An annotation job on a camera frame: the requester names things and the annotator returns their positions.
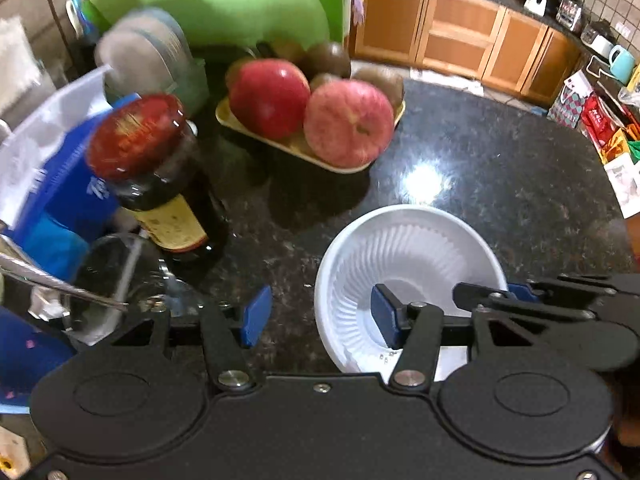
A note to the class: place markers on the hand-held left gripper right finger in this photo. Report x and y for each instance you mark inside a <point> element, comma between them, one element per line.
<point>382,315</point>

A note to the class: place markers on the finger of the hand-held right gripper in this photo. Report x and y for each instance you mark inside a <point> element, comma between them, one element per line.
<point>480,295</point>
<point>585,285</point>

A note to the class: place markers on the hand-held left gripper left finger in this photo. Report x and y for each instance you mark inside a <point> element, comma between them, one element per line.
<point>255,315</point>

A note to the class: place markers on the white plastic bowl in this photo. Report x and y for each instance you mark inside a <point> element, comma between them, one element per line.
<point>415,250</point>

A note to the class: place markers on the white cardboard box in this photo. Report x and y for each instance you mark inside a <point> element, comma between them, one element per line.
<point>625,185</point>

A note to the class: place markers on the clear glass jar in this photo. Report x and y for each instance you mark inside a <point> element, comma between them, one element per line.
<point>125,280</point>

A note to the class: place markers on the red snack packet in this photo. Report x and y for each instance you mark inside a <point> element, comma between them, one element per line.
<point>600,122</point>

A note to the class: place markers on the dark sauce jar red lid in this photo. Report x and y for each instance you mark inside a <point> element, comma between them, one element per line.
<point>165,175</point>

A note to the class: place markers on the yellow foam tray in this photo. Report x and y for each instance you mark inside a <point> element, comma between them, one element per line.
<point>250,132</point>

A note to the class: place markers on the patterned gift bag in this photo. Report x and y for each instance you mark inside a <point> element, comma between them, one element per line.
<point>570,100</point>

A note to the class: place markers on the pale red apple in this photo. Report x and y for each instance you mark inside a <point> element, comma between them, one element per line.
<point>350,122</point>

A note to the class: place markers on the dark red apple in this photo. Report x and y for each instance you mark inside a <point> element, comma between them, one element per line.
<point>270,97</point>

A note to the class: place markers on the mint green mug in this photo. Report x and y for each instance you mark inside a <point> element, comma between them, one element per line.
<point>621,64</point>

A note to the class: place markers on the blue tissue package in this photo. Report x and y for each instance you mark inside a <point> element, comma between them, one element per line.
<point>60,195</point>

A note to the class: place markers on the brown kiwi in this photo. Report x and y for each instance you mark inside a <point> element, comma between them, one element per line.
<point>327,59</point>
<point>382,82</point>
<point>322,81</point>

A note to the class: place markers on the silver toaster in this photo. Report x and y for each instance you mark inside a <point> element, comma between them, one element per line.
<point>570,15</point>

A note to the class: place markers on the wooden kitchen base cabinets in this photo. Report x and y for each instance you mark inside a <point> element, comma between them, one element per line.
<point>450,25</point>

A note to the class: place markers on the white card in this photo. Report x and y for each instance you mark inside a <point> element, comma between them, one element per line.
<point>11,455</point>

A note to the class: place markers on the stack of translucent lids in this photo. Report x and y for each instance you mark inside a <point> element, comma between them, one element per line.
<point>145,55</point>

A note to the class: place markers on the white knife holder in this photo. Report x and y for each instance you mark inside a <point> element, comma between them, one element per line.
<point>535,4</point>

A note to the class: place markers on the green cutting board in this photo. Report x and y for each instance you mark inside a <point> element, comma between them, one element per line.
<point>240,0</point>

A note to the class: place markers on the white plastic bag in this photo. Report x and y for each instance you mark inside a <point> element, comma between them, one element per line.
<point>17,60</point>

